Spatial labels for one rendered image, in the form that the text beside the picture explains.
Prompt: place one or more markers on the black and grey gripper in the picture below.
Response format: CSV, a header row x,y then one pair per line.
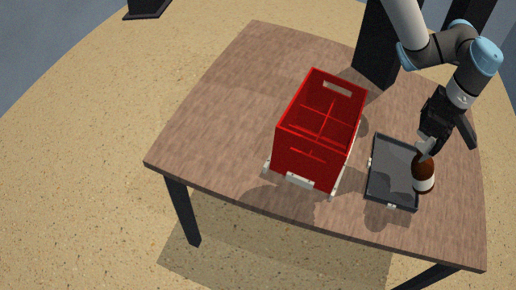
x,y
438,128

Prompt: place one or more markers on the red plastic crate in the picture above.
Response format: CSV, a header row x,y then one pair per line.
x,y
307,111

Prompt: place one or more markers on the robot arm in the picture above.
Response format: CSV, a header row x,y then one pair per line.
x,y
417,49

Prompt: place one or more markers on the brown bottle with white label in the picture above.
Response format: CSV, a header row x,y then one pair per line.
x,y
423,174

